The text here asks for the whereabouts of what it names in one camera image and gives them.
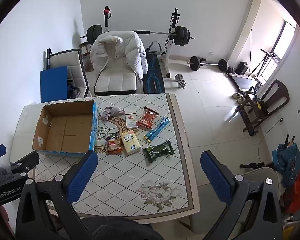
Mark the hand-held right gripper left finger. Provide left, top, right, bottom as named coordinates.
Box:
left=15, top=150, right=98, bottom=240

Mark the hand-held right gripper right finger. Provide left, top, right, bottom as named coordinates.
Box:
left=200, top=150, right=283, bottom=240

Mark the red cartoon snack packet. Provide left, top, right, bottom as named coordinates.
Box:
left=105, top=133, right=123, bottom=155

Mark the blue-sided cardboard box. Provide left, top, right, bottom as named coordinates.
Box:
left=32, top=100, right=99, bottom=158

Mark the yellow tissue pack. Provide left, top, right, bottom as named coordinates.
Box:
left=120, top=130, right=142, bottom=157

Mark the dark green snack packet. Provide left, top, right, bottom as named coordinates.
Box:
left=142, top=140, right=175, bottom=167

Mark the person's dark fuzzy clothing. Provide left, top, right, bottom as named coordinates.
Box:
left=76, top=216, right=167, bottom=240

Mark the grey crumpled cloth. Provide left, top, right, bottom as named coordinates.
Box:
left=101, top=106, right=126, bottom=122

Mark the white and red small box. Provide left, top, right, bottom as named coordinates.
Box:
left=125, top=112, right=138, bottom=129

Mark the long blue stick packet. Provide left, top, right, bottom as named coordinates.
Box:
left=143, top=115, right=171, bottom=143

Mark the pile of colourful clothes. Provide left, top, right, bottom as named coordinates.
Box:
left=272, top=142, right=300, bottom=213

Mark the blue flat panel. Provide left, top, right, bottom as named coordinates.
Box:
left=40, top=66, right=69, bottom=103

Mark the pair of light shoes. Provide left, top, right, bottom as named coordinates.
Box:
left=231, top=92, right=246, bottom=103

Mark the white padded chair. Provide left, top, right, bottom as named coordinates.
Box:
left=93, top=66, right=138, bottom=96
left=46, top=48, right=90, bottom=98

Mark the chrome dumbbell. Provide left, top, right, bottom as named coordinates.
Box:
left=175, top=73, right=188, bottom=89

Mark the dark wooden chair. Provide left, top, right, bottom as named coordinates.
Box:
left=236, top=79, right=290, bottom=137

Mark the black speaker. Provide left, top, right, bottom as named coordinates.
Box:
left=235, top=62, right=249, bottom=76

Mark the short barbell with black plates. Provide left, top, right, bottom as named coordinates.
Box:
left=187, top=55, right=229, bottom=71

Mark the black and blue weight bench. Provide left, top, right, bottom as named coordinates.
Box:
left=143, top=47, right=166, bottom=94

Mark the small wooden stool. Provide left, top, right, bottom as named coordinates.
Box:
left=79, top=42, right=94, bottom=72

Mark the exercise machine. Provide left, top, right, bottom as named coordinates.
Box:
left=249, top=29, right=281, bottom=78

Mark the white puffer jacket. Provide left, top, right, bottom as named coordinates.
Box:
left=89, top=31, right=149, bottom=83

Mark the white bench press rack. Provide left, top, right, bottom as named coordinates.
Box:
left=102, top=6, right=181, bottom=79

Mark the black handlebar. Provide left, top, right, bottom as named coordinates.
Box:
left=239, top=162, right=266, bottom=169

